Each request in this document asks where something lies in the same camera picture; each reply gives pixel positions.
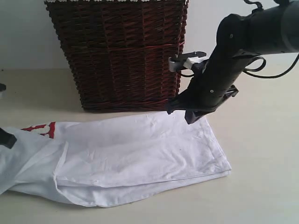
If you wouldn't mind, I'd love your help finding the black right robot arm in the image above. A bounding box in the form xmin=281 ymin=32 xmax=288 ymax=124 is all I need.
xmin=166 ymin=0 xmax=299 ymax=124

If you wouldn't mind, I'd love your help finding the dark red wicker basket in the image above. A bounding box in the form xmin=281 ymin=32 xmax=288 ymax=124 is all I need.
xmin=44 ymin=0 xmax=188 ymax=112

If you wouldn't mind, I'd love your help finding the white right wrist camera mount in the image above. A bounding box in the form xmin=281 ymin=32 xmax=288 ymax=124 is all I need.
xmin=183 ymin=56 xmax=208 ymax=70

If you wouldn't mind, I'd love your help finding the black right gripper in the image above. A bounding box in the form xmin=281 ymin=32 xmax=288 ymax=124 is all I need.
xmin=166 ymin=51 xmax=238 ymax=124

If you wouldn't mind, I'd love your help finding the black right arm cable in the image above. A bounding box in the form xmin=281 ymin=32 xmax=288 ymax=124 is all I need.
xmin=242 ymin=52 xmax=299 ymax=79

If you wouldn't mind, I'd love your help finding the white t-shirt red print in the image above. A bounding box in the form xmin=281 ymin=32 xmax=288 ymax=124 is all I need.
xmin=0 ymin=111 xmax=231 ymax=208

